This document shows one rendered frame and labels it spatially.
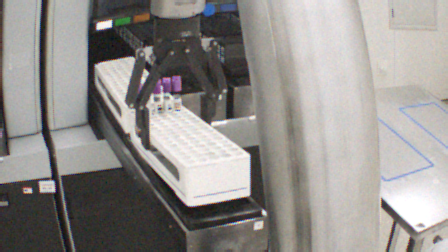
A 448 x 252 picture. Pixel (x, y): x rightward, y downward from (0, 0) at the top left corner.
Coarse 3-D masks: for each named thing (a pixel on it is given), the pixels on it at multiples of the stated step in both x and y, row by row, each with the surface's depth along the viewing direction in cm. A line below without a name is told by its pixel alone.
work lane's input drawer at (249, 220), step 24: (96, 96) 151; (96, 120) 149; (120, 144) 129; (144, 168) 120; (144, 192) 119; (168, 192) 110; (168, 216) 108; (192, 216) 104; (216, 216) 104; (240, 216) 104; (264, 216) 106; (192, 240) 102; (216, 240) 104; (240, 240) 106; (264, 240) 108
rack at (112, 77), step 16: (96, 64) 153; (112, 64) 153; (128, 64) 152; (96, 80) 153; (112, 80) 144; (128, 80) 144; (144, 80) 142; (112, 96) 146; (128, 112) 129; (128, 128) 131
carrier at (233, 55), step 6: (228, 42) 161; (234, 42) 161; (240, 42) 162; (222, 48) 160; (228, 48) 160; (234, 48) 160; (240, 48) 161; (222, 54) 161; (228, 54) 160; (234, 54) 161; (240, 54) 161; (222, 60) 161; (228, 60) 161; (234, 60) 161; (240, 60) 162; (246, 60) 162; (228, 66) 161; (234, 66) 162; (240, 66) 162; (246, 66) 163
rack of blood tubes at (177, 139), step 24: (168, 120) 122; (192, 120) 121; (168, 144) 110; (192, 144) 111; (216, 144) 110; (168, 168) 117; (192, 168) 102; (216, 168) 103; (240, 168) 105; (192, 192) 103; (216, 192) 104; (240, 192) 106
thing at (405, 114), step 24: (384, 96) 150; (408, 96) 151; (432, 96) 153; (384, 120) 137; (408, 120) 138; (432, 120) 138; (384, 144) 126; (408, 144) 126; (432, 144) 126; (384, 168) 117; (408, 168) 116; (432, 168) 116; (384, 192) 108; (408, 192) 107; (432, 192) 107; (408, 216) 100; (432, 216) 99
